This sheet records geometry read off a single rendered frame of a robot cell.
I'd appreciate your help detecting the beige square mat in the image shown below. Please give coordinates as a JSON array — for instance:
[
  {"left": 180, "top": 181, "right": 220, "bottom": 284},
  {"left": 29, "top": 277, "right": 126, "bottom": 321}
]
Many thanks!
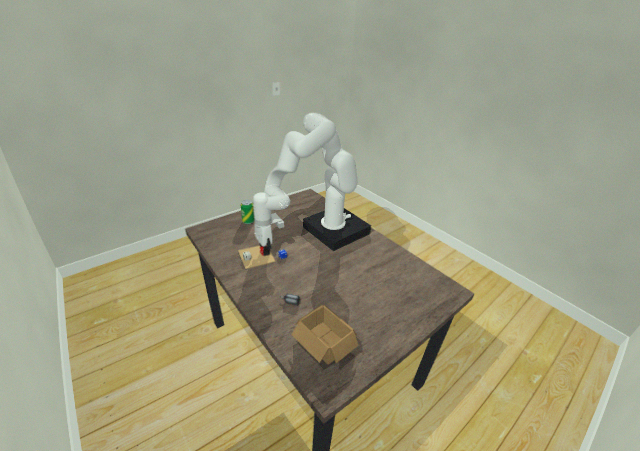
[{"left": 238, "top": 246, "right": 276, "bottom": 269}]

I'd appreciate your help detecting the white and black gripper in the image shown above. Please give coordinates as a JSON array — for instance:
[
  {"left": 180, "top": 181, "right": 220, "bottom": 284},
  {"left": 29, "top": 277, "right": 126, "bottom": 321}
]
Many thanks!
[{"left": 255, "top": 224, "right": 272, "bottom": 256}]

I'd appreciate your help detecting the black and grey screwdriver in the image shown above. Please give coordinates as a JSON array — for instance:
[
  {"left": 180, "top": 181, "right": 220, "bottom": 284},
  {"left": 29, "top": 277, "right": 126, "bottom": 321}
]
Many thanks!
[{"left": 281, "top": 294, "right": 300, "bottom": 305}]

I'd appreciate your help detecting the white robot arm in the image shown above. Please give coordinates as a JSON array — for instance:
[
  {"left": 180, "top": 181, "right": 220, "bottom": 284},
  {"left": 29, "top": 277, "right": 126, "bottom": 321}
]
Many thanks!
[{"left": 253, "top": 113, "right": 357, "bottom": 230}]

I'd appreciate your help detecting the green soda can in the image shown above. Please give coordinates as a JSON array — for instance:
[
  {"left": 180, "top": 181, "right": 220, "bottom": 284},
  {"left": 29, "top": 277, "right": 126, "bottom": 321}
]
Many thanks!
[{"left": 241, "top": 200, "right": 254, "bottom": 224}]

